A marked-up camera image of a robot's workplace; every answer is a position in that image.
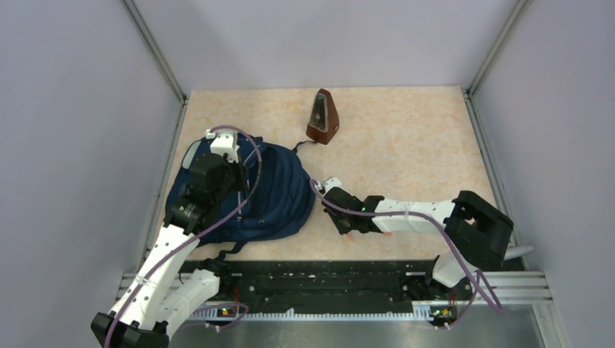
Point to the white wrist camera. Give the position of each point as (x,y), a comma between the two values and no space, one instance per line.
(224,143)
(331,183)

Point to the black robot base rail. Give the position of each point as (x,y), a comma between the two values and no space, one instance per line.
(334,287)

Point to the brown wooden metronome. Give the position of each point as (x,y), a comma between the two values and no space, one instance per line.
(324,123)

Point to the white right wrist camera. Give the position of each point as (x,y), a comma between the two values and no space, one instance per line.
(331,183)

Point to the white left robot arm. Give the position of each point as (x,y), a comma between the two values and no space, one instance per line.
(149,313)

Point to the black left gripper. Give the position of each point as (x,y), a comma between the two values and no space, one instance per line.
(241,170)

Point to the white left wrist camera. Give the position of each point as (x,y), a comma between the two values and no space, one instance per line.
(224,143)

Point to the navy blue student backpack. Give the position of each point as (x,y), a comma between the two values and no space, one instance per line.
(276,205)

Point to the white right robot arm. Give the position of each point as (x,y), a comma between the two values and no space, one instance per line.
(476,233)

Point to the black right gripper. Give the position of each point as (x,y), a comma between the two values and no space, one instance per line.
(342,228)

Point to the grey metal tube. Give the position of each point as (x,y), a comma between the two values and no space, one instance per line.
(514,252)

